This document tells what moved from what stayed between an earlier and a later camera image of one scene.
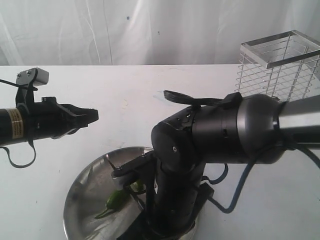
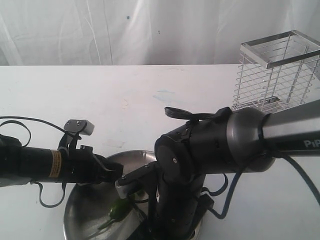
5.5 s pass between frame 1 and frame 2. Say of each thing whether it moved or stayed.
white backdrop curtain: stayed
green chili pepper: moved
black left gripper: moved
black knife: moved
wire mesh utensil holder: stayed
